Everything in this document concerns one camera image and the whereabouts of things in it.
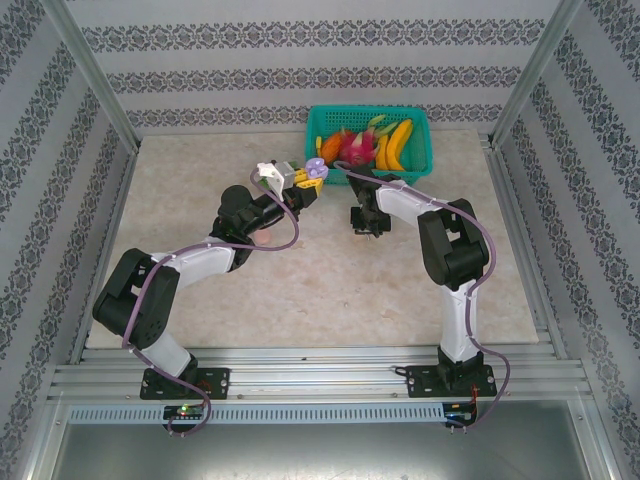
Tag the purple earbud charging case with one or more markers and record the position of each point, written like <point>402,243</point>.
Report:
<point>316,167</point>

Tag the pink earbud charging case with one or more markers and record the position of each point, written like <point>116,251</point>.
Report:
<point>264,239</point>

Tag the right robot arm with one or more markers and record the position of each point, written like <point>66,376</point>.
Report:
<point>452,330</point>

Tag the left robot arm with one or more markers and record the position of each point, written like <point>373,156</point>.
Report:
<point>200,262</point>

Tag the small yellow toy vegetable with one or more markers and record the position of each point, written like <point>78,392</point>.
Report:
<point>318,147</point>

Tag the orange toy fruit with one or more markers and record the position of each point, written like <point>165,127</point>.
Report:
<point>331,147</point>

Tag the pink dragon fruit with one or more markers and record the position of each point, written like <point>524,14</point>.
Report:
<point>356,147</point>

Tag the teal plastic basket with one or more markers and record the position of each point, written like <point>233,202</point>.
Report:
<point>415,172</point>

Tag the yellow banana bunch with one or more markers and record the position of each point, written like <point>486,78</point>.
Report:
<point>392,145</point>

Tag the right controller board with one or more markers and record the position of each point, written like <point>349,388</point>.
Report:
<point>460,415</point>

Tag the controller board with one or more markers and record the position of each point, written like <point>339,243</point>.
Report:
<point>460,415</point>
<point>185,411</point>

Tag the left controller board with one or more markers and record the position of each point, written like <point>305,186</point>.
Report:
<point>185,411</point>

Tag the grey metal bottom panel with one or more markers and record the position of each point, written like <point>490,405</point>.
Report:
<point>320,450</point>

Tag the aluminium side rail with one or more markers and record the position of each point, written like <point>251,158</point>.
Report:
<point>112,225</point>
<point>515,225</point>

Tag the aluminium mounting rail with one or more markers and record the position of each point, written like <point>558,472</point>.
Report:
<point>320,380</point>

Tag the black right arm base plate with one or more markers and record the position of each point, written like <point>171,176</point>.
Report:
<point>420,382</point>

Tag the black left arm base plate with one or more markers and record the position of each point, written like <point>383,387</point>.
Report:
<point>215,382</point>

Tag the aluminium frame post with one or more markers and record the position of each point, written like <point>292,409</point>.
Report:
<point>95,75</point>
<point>533,75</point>

